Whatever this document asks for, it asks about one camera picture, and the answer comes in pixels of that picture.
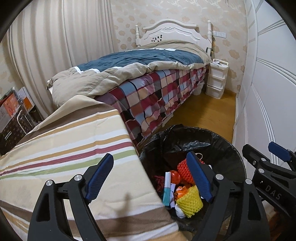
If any yellow foam fruit net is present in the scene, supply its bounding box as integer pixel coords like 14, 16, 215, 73
176, 185, 203, 218

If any orange snack wrapper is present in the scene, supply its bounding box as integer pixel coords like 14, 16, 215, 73
174, 186, 188, 201

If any red foam fruit net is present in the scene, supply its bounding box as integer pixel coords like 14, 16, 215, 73
177, 159, 195, 185

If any orange plastic bag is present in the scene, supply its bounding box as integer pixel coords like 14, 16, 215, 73
170, 170, 182, 185

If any white plastic bag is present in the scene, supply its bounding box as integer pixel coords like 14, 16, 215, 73
175, 203, 186, 219

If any teal cream tube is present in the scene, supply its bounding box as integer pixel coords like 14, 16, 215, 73
163, 172, 171, 206

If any white toothpaste tube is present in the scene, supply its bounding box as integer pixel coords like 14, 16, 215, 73
170, 183, 176, 208

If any dark red ribbon bundle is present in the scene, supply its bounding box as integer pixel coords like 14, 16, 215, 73
152, 176, 165, 193

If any black lined trash bin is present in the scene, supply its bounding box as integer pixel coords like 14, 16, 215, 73
138, 124, 247, 233

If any striped table cloth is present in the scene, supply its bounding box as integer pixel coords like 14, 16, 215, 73
1, 95, 185, 240

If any white bucket under bed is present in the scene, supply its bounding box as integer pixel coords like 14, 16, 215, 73
193, 81, 205, 96

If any dark patterned storage basket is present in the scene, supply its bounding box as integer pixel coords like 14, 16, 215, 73
1, 108, 35, 156

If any white drawer unit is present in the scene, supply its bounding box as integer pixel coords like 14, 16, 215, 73
206, 59, 229, 99

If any plaid bed sheet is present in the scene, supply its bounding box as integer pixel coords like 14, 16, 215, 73
95, 67, 207, 146

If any white orange box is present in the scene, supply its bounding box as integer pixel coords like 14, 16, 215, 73
18, 86, 35, 112

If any cardboard box with labels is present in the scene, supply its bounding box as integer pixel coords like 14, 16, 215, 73
0, 93, 20, 132

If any blue beige duvet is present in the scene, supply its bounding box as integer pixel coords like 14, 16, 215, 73
47, 40, 212, 108

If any white bed headboard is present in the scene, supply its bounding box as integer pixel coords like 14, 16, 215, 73
135, 19, 213, 50

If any cream curtain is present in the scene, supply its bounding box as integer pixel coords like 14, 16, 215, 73
8, 0, 118, 118

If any wall socket plate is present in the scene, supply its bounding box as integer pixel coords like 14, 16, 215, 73
212, 31, 226, 39

